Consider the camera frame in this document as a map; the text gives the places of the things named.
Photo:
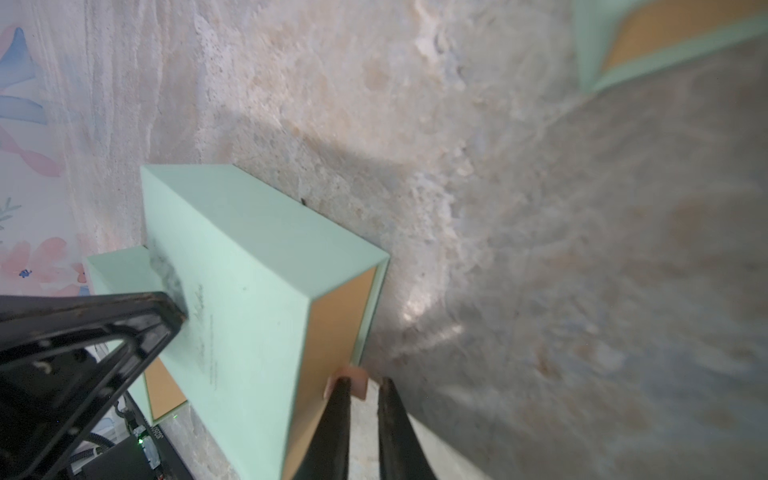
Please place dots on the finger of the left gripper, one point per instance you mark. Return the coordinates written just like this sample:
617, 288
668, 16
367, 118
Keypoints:
55, 382

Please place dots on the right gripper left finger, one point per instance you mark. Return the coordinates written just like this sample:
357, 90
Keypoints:
327, 456

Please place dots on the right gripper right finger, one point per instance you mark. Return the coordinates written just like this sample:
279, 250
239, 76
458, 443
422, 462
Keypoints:
400, 453

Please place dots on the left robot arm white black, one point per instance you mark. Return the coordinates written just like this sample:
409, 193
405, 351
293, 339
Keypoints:
115, 449

